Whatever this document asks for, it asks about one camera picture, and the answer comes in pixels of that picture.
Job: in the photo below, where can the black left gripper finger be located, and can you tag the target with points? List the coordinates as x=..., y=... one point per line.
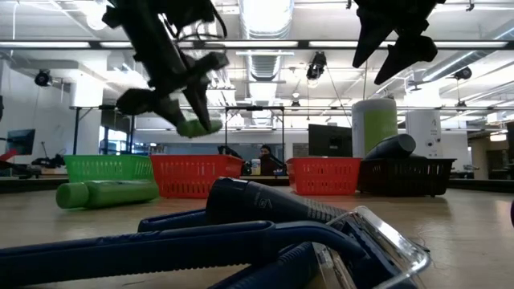
x=140, y=102
x=201, y=96

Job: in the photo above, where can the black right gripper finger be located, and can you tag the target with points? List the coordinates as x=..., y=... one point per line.
x=413, y=52
x=373, y=36

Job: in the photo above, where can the green travel bottle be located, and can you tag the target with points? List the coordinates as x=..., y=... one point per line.
x=116, y=193
x=188, y=130

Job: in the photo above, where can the grey travel bottle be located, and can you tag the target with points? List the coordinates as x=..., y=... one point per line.
x=391, y=146

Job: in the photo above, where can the blue razor with clear cap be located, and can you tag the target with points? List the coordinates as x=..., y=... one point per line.
x=120, y=257

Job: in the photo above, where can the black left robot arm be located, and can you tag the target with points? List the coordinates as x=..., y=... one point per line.
x=144, y=20

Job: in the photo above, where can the black background robot arm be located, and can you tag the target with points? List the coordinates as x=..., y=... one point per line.
x=50, y=161
x=279, y=164
x=229, y=151

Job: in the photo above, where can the black ceiling lamp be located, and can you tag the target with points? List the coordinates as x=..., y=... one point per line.
x=317, y=64
x=43, y=78
x=463, y=73

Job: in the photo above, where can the workbench with yellow objects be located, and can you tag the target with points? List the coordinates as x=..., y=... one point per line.
x=76, y=132

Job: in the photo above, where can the green plastic basket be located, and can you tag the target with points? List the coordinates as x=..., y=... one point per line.
x=104, y=166

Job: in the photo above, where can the red plastic basket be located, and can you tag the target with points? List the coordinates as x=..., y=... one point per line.
x=325, y=176
x=192, y=176

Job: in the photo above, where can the white cylindrical appliance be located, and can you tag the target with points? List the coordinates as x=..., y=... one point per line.
x=423, y=132

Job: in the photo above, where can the white green wipes canister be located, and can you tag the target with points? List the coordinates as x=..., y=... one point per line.
x=373, y=128

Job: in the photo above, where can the white container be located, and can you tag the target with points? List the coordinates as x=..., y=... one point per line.
x=255, y=166

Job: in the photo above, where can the person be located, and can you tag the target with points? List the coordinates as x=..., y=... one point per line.
x=267, y=160

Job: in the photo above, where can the black overhead beam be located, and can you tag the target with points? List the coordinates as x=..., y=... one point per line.
x=281, y=47

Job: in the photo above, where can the black monitor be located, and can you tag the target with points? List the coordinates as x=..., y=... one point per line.
x=329, y=140

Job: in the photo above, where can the black plastic basket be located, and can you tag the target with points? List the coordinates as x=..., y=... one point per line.
x=405, y=176

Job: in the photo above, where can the black background rig frame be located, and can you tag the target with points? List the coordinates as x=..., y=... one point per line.
x=254, y=108

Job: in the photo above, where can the silver ventilation duct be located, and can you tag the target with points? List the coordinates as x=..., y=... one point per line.
x=265, y=60

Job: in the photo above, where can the wall screen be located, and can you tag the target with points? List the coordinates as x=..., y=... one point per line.
x=21, y=141

